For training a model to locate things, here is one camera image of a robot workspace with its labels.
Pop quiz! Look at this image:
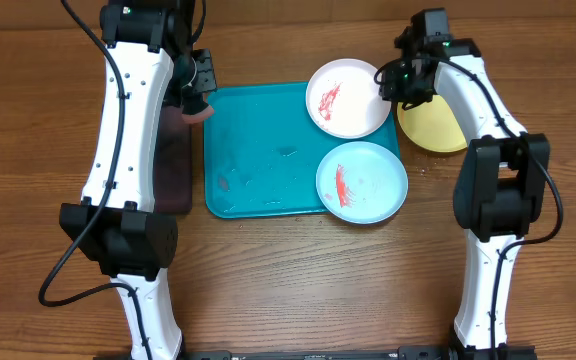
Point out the green and red sponge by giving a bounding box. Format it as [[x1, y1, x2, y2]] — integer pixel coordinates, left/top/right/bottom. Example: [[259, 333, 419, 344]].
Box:
[[182, 96, 215, 124]]

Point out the yellow-green plate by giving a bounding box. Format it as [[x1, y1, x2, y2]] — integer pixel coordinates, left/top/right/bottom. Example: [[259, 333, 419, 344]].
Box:
[[397, 95, 467, 153]]

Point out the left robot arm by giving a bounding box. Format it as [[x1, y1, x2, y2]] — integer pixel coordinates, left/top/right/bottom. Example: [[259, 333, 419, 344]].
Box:
[[59, 1, 217, 359]]

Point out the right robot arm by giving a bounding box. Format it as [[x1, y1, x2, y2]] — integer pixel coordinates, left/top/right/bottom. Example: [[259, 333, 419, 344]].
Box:
[[374, 8, 556, 359]]

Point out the black rectangular tray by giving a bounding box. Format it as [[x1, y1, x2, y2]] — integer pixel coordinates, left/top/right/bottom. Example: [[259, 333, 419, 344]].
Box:
[[154, 106, 192, 214]]

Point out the teal plastic tray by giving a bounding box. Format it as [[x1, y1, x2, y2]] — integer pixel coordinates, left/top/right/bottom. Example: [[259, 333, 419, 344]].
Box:
[[204, 82, 400, 219]]

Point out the white plate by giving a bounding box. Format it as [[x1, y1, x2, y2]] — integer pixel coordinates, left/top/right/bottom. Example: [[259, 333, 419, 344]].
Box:
[[305, 58, 391, 139]]

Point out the light blue plate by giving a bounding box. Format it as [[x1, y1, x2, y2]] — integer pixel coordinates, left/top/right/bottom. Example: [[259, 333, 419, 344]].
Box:
[[315, 141, 409, 225]]

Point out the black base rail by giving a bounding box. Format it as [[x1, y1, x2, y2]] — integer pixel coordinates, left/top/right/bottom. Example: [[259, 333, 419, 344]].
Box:
[[92, 344, 538, 360]]

